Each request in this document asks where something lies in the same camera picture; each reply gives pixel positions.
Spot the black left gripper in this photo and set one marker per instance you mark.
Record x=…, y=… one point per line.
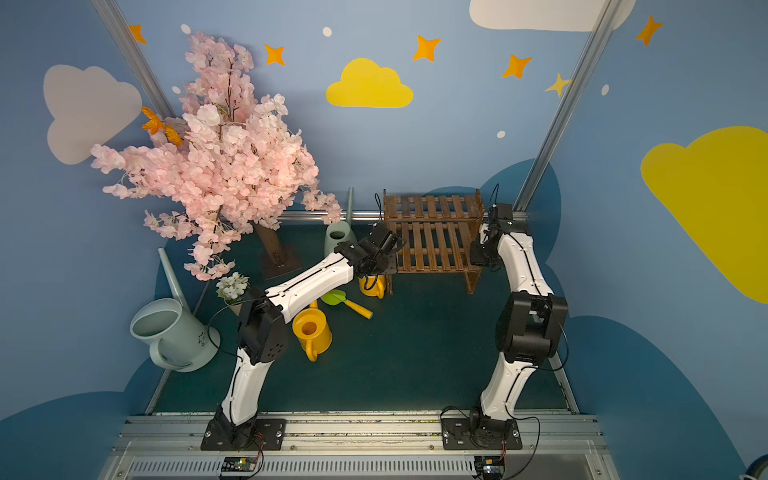
x=383, y=242

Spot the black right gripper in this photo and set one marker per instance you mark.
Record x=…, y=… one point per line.
x=483, y=255

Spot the yellow watering can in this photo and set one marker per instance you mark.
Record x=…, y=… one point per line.
x=373, y=286
x=311, y=328

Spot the small mint green watering can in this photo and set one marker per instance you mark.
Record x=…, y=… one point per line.
x=341, y=232

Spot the brown wooden slatted shelf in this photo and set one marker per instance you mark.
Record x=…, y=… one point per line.
x=437, y=232

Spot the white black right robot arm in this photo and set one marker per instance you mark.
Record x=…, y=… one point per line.
x=527, y=332

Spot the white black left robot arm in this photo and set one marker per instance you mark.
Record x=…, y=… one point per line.
x=263, y=330

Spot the large mint green watering can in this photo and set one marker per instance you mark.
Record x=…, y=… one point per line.
x=176, y=339

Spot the white flowers in pot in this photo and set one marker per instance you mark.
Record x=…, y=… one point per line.
x=231, y=289

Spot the pink blossom artificial tree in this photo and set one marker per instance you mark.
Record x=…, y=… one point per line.
x=230, y=161

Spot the green trowel yellow handle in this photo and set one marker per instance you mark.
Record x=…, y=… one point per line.
x=338, y=297

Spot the aluminium right floor rail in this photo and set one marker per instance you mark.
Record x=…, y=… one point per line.
x=558, y=369

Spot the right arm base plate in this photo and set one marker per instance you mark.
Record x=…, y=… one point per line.
x=480, y=434

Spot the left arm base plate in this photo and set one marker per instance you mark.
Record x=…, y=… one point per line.
x=256, y=434

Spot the aluminium front frame rail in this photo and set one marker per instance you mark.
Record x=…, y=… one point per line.
x=355, y=445

